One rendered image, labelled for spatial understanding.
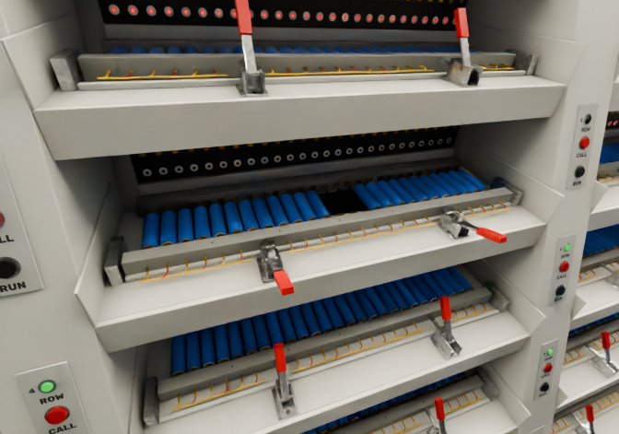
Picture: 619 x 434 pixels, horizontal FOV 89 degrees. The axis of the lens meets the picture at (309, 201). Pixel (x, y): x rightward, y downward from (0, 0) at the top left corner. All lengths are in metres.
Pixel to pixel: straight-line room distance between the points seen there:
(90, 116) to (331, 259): 0.29
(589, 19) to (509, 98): 0.15
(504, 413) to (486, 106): 0.58
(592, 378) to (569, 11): 0.72
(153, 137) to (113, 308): 0.18
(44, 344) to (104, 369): 0.06
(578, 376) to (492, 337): 0.34
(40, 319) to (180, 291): 0.12
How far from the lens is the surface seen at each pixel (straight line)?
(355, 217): 0.43
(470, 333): 0.63
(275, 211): 0.44
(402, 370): 0.55
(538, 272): 0.64
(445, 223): 0.49
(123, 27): 0.50
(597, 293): 0.86
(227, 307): 0.38
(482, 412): 0.80
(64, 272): 0.36
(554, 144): 0.58
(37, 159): 0.34
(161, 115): 0.32
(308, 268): 0.39
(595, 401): 1.19
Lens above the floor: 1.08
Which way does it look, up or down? 15 degrees down
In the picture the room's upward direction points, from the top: 4 degrees counter-clockwise
